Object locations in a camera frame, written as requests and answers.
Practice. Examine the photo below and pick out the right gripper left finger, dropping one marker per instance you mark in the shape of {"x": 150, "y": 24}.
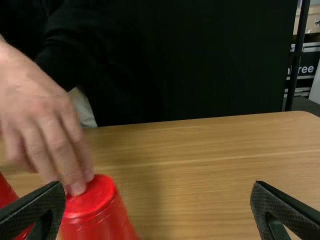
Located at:
{"x": 25, "y": 207}

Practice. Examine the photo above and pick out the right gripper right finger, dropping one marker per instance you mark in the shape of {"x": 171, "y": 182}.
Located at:
{"x": 275, "y": 205}

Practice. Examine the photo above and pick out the red cup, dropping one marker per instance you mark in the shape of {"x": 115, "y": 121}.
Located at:
{"x": 6, "y": 192}
{"x": 100, "y": 215}

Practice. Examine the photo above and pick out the person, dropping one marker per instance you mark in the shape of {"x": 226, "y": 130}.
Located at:
{"x": 37, "y": 112}

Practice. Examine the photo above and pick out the grey mesh chair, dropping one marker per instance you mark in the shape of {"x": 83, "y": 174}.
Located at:
{"x": 303, "y": 103}

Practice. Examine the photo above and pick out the cardboard box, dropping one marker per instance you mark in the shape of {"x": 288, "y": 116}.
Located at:
{"x": 311, "y": 17}

